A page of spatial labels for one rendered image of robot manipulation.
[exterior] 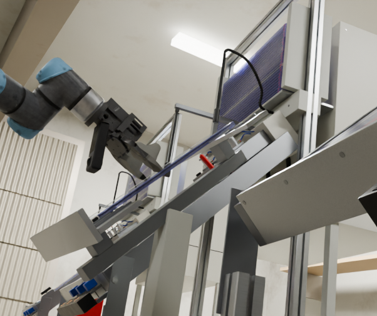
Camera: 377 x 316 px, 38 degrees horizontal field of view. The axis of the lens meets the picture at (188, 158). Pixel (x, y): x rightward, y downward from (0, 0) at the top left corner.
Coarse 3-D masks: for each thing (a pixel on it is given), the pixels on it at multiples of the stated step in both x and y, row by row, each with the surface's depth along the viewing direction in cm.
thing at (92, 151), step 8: (96, 128) 131; (104, 128) 129; (96, 136) 128; (104, 136) 129; (96, 144) 127; (104, 144) 128; (96, 152) 127; (104, 152) 128; (88, 160) 127; (96, 160) 126; (88, 168) 127; (96, 168) 126
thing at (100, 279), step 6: (96, 276) 146; (102, 276) 141; (78, 282) 166; (96, 282) 149; (102, 282) 144; (108, 282) 139; (66, 288) 186; (102, 288) 148; (66, 294) 191; (96, 294) 157; (102, 294) 151; (66, 300) 198
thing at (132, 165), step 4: (128, 152) 136; (124, 156) 135; (128, 156) 135; (132, 156) 137; (120, 160) 136; (124, 160) 134; (128, 160) 135; (132, 160) 135; (136, 160) 138; (124, 164) 136; (128, 164) 135; (132, 164) 136; (136, 164) 138; (140, 164) 139; (128, 168) 136; (132, 168) 136; (136, 168) 136; (132, 172) 137; (136, 172) 136; (140, 172) 137; (136, 176) 137; (140, 176) 137; (144, 176) 138
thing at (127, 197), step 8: (224, 128) 134; (216, 136) 132; (200, 144) 129; (192, 152) 128; (176, 160) 126; (184, 160) 126; (168, 168) 124; (152, 176) 122; (160, 176) 122; (144, 184) 120; (136, 192) 118; (120, 200) 116; (112, 208) 115
